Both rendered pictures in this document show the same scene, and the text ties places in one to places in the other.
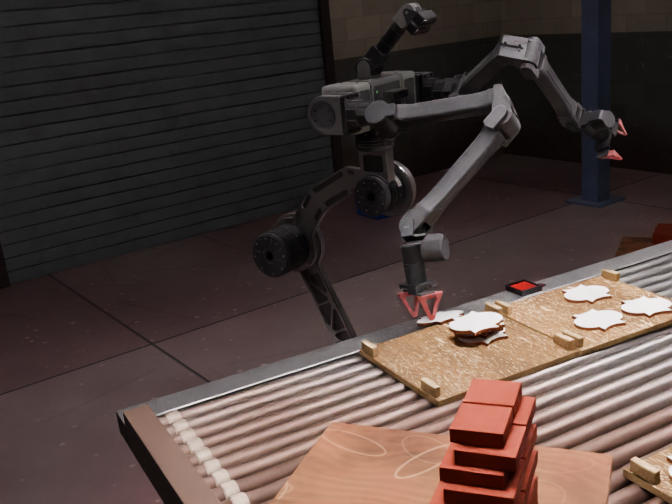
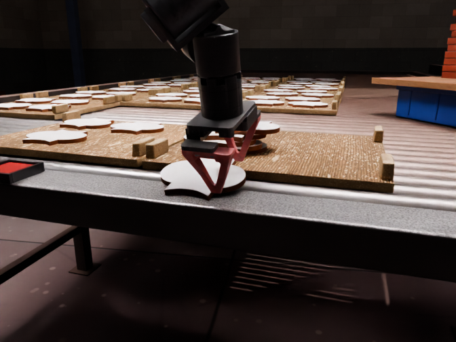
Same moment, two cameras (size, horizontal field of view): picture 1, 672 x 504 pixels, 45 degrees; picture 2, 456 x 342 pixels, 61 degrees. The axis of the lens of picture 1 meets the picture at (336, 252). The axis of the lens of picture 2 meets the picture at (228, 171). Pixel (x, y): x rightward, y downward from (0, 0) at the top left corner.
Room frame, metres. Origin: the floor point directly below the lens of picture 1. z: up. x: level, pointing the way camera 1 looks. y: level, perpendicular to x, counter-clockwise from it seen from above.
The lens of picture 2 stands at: (2.45, 0.16, 1.11)
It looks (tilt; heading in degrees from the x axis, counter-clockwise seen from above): 17 degrees down; 224
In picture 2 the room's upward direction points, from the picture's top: straight up
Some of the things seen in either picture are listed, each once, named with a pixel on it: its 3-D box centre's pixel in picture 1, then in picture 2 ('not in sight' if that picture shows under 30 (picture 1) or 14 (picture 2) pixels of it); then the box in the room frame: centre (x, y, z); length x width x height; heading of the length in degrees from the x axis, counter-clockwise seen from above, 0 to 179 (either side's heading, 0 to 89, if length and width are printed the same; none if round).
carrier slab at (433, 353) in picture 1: (465, 352); (276, 150); (1.84, -0.30, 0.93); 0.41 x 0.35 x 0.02; 117
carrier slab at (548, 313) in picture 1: (593, 311); (100, 137); (2.02, -0.67, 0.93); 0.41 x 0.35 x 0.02; 116
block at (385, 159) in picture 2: (369, 348); (386, 165); (1.87, -0.06, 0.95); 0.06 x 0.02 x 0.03; 27
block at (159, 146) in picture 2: (493, 309); (157, 148); (2.05, -0.41, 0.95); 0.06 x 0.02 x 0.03; 27
